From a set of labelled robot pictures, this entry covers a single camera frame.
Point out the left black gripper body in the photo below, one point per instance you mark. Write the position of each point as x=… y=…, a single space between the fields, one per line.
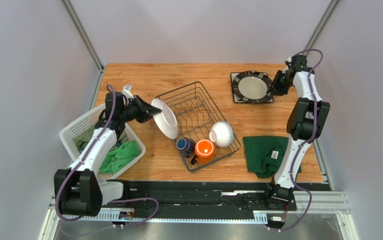
x=134 y=110

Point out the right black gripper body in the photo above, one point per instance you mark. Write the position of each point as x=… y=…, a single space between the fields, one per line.
x=276 y=86

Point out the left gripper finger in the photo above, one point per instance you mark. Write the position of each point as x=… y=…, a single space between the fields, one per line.
x=148 y=111
x=144 y=118

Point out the white green-rimmed round plate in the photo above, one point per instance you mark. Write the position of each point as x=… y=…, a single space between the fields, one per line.
x=166 y=120

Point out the black rimmed round plate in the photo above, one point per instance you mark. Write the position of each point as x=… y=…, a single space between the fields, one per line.
x=252 y=87

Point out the dark blue mug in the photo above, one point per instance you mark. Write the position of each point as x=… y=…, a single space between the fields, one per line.
x=186 y=146

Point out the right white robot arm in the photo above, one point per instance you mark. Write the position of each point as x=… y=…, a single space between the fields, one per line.
x=305 y=124

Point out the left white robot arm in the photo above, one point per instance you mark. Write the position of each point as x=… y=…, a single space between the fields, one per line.
x=77 y=190

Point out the square floral plate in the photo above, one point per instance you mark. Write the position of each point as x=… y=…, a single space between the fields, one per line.
x=234 y=98

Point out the bright green towel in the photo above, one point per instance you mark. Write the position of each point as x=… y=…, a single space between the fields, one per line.
x=118 y=158

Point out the dark green folded cloth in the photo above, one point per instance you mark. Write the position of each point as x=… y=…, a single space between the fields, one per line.
x=264 y=154

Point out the orange mug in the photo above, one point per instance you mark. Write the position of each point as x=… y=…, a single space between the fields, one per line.
x=204 y=152

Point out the white ribbed bowl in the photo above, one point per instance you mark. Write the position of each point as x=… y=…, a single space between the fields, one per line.
x=221 y=134

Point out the white plastic basket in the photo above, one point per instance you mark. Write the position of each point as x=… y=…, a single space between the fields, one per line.
x=88 y=121

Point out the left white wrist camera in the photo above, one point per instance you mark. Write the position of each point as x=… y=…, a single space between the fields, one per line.
x=126 y=91

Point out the black wire dish rack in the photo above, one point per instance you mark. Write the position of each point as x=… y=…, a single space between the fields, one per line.
x=196 y=112

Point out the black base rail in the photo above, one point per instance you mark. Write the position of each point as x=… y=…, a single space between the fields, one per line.
x=205 y=201

